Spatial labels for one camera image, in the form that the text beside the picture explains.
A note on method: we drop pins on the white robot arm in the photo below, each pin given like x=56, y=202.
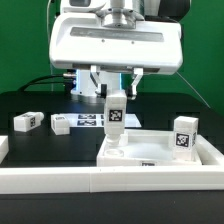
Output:
x=121, y=13

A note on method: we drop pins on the white U-shaped fence wall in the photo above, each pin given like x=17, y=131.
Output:
x=208, y=176

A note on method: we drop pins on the white sheet with fiducial markers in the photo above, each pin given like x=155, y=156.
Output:
x=97, y=120

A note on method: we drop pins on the white square tabletop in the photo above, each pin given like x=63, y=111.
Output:
x=142, y=148

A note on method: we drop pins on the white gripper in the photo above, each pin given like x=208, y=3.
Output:
x=78, y=40

